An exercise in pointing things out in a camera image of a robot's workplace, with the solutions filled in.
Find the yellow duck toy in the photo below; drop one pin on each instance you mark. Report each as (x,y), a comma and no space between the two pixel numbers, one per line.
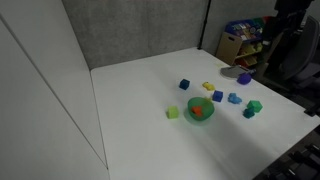
(208,86)

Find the orange toy figure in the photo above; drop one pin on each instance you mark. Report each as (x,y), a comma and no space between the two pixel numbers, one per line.
(197,111)

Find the lime green cube block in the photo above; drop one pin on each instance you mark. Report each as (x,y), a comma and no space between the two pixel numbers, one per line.
(173,112)

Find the wooden toy bin shelf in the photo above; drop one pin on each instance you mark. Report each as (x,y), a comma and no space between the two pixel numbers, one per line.
(242,41)

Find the blue cube block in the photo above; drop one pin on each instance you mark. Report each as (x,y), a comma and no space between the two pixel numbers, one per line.
(217,96)

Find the green translucent bowl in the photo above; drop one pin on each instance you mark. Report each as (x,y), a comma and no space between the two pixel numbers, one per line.
(207,111)

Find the grey metal bracket plate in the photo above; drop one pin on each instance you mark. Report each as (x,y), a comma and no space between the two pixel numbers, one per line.
(232,71)

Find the grey office chair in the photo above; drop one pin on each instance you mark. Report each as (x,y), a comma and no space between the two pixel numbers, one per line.
(301,55)

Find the black vertical pole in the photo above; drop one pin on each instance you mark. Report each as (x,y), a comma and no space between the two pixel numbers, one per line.
(204,25)

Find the light blue elephant toy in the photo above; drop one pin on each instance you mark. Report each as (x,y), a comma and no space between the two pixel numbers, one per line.
(234,98)

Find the black table clamp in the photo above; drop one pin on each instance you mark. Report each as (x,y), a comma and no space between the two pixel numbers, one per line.
(312,110)

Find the teal cube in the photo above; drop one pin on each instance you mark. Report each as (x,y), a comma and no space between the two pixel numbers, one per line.
(248,113)

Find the dark navy cube block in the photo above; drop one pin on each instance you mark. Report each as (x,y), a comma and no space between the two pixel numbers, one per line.
(184,84)

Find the purple ribbed ball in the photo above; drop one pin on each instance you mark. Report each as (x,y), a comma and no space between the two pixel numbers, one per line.
(244,78)

